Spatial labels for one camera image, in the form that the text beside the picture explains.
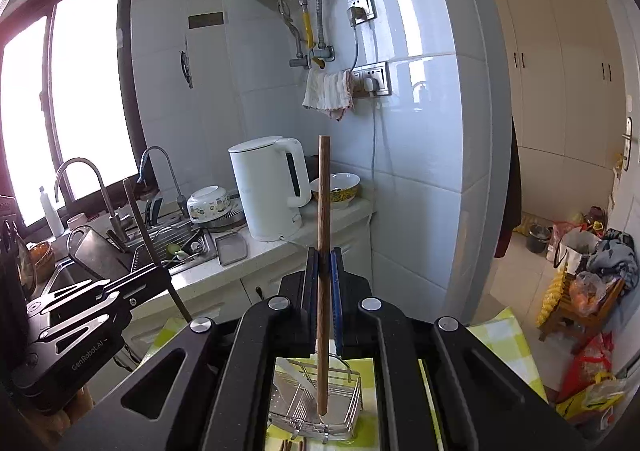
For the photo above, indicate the single wall socket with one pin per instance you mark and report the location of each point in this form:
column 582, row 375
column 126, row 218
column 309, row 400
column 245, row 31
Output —
column 362, row 6

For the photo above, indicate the small metal tray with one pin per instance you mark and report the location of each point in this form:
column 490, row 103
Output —
column 231, row 250

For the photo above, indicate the double wall socket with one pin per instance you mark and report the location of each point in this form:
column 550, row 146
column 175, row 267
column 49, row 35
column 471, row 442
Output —
column 377, row 78

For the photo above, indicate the black knife holder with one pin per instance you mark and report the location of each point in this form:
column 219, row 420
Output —
column 152, row 211

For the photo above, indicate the slim gooseneck faucet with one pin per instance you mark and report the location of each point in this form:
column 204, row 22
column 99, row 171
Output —
column 172, row 176

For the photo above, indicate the black appliance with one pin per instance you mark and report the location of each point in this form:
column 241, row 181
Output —
column 9, row 271

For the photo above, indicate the white shopping bag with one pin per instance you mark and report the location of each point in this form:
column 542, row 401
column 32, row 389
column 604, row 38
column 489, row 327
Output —
column 575, row 246

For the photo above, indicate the brown wooden chopstick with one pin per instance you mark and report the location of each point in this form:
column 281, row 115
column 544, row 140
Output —
column 322, row 211
column 301, row 446
column 286, row 446

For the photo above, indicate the brown wall plate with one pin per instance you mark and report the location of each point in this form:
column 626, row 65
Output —
column 206, row 21

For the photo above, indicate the orange bowl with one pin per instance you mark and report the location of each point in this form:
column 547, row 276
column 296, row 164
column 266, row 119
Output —
column 41, row 253

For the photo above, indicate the yellow mesh bag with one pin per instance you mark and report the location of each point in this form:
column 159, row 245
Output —
column 552, row 296

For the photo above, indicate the white cup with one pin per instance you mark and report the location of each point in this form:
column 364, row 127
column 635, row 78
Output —
column 77, row 221

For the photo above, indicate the grey clothing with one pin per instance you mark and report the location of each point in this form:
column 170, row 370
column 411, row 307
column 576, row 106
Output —
column 612, row 251

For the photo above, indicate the yellow gas pipe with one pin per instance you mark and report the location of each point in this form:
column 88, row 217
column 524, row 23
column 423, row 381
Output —
column 307, row 26

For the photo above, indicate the yellow checked tablecloth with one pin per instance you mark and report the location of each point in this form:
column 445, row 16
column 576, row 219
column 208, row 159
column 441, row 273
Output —
column 505, row 351

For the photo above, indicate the yellow printed plastic bag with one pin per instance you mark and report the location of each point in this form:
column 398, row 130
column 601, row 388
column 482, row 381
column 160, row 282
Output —
column 590, row 396

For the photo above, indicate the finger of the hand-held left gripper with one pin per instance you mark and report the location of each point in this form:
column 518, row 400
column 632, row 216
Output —
column 145, row 278
column 120, row 306

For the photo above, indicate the black bucket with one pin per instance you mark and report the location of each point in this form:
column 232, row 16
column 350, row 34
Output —
column 538, row 238

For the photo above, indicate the white bottle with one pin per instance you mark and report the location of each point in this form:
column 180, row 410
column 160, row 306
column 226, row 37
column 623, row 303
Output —
column 52, row 216

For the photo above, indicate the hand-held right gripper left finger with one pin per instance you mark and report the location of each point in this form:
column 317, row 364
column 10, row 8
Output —
column 306, row 291

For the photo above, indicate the red plastic bag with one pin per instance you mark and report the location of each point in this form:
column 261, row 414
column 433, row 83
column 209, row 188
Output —
column 590, row 361

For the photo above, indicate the metal pot lid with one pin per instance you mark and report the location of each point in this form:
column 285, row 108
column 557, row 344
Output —
column 25, row 261

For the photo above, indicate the white striped dish towel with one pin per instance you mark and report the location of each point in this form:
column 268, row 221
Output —
column 325, row 93

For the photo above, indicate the wooden stool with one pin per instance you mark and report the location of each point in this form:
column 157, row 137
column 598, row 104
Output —
column 565, row 318

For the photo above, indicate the cream wardrobe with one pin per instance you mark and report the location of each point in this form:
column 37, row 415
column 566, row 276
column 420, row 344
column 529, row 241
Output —
column 550, row 56

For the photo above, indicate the dark framed window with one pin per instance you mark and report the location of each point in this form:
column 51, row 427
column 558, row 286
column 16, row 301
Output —
column 85, row 81

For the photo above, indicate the white printed bowl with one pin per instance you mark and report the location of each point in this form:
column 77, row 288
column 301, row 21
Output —
column 210, row 206

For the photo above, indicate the white plastic spoon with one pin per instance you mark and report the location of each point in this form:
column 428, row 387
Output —
column 295, row 376

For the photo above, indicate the round metal steamer plate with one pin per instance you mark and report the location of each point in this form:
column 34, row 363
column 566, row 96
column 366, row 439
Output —
column 230, row 221

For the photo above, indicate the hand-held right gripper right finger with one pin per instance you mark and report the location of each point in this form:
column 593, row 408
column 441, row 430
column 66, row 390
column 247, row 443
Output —
column 336, row 301

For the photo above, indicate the yellow patterned bowl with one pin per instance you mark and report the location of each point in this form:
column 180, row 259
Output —
column 345, row 193

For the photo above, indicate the thick chrome faucet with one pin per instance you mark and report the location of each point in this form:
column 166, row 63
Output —
column 107, row 201

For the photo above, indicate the clear bag of oranges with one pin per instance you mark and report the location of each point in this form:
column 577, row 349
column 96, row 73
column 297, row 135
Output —
column 585, row 296

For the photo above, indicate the dark wooden chopstick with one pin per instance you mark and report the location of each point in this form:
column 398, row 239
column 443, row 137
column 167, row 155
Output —
column 142, row 231

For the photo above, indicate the white electric kettle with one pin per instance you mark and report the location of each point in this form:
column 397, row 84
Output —
column 265, row 191

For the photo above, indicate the stainless steel sink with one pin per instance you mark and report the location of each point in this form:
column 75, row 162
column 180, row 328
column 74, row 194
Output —
column 205, row 251

